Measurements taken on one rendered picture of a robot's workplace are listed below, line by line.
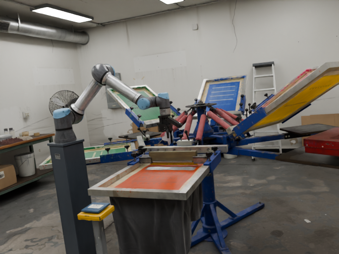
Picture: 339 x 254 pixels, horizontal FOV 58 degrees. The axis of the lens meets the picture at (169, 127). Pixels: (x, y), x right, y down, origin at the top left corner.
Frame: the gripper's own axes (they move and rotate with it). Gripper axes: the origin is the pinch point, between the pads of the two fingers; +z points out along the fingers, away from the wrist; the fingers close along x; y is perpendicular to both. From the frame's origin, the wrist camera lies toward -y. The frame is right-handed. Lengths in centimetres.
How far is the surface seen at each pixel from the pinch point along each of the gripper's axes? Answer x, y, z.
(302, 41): -411, -111, -93
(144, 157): 3.4, 20.9, 10.0
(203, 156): 4.1, -23.6, 9.3
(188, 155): 2.1, -12.8, 8.9
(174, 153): 2.0, -2.2, 7.4
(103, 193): 60, 20, 15
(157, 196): 61, -13, 15
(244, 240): -76, -34, 112
